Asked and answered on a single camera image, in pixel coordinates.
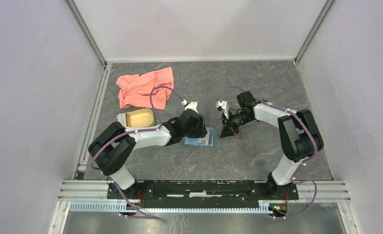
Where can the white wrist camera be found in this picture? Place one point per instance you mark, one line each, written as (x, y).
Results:
(223, 107)
(190, 105)

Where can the gold oval tray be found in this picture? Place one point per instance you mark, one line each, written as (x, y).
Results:
(136, 119)

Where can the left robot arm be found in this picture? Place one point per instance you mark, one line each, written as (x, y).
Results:
(111, 149)

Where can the aluminium frame rail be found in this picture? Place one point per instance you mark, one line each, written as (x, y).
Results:
(95, 206)

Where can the silver credit card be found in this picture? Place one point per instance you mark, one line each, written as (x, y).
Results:
(201, 141)

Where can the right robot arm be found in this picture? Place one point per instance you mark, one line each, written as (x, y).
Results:
(299, 135)

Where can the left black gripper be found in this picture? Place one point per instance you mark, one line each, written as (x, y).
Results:
(200, 131)

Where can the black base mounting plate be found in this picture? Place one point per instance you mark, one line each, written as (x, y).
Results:
(208, 193)

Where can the pink crumpled cloth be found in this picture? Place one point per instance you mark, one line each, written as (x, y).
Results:
(135, 90)

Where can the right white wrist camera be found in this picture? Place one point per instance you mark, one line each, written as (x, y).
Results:
(223, 107)

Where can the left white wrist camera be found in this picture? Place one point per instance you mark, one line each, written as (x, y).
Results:
(190, 105)

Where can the blue card holder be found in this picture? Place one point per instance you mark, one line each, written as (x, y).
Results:
(211, 133)

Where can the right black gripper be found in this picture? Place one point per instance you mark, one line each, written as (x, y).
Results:
(228, 129)

